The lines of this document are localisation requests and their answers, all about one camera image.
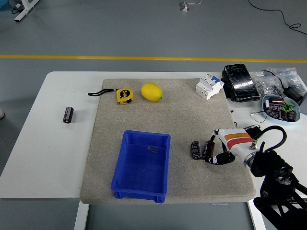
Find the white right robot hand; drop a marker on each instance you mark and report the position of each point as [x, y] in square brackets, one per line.
[236, 141]

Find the dark brown cylindrical battery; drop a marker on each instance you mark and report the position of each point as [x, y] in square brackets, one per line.
[209, 149]

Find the black cylindrical battery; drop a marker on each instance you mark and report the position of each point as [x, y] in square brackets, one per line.
[196, 150]
[68, 115]

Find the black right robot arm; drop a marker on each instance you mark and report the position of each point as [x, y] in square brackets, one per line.
[271, 163]

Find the small black adapter box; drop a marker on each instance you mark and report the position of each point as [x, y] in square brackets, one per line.
[253, 131]

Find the blue plastic box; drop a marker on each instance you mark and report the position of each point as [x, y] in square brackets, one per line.
[127, 158]

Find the dark printed capacitor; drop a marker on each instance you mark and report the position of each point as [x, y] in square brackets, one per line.
[273, 112]

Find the small white connector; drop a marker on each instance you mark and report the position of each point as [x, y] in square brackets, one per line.
[267, 104]

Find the light blue bowl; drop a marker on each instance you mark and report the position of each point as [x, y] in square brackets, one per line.
[284, 122]

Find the grey-brown mat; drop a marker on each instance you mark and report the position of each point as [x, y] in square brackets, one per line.
[192, 115]

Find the dark brown capacitor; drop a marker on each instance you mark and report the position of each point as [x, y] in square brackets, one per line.
[283, 116]
[292, 115]

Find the large brown capacitor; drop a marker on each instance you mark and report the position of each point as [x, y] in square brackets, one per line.
[276, 100]

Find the black wrapped pack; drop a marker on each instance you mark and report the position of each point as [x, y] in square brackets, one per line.
[241, 82]

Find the white circuit breaker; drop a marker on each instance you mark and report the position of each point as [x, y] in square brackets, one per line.
[208, 87]

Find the green plastic parts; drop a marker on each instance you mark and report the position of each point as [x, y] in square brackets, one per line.
[287, 107]

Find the clear bag of nuts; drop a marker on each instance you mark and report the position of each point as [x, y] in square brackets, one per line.
[265, 86]

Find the black power adapter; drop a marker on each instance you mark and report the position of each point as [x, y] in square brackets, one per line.
[293, 93]

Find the white table leg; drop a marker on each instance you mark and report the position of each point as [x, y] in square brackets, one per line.
[81, 215]
[254, 215]

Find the small dark metal clip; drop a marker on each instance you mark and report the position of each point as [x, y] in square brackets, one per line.
[153, 149]

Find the clear bag of blue parts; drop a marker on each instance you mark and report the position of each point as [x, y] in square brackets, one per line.
[291, 76]

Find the yellow lemon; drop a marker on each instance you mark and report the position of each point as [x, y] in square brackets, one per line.
[151, 92]

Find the yellow tape measure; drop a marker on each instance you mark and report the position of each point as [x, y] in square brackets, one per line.
[124, 96]

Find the white floor socket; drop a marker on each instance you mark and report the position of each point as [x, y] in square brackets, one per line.
[184, 6]

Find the white object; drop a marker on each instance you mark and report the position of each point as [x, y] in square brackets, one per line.
[1, 113]

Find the white stand foot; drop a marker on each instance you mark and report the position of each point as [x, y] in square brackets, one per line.
[24, 12]

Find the blue object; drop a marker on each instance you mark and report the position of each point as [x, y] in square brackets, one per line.
[3, 3]

